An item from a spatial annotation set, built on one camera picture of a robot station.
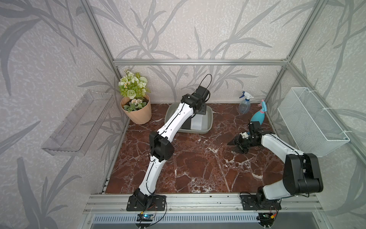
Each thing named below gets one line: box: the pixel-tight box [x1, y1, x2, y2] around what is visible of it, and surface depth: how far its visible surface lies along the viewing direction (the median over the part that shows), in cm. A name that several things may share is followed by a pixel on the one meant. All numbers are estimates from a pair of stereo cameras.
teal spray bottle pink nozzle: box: [250, 99, 267, 126], surface depth 101 cm
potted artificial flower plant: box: [118, 68, 152, 125], surface depth 93 cm
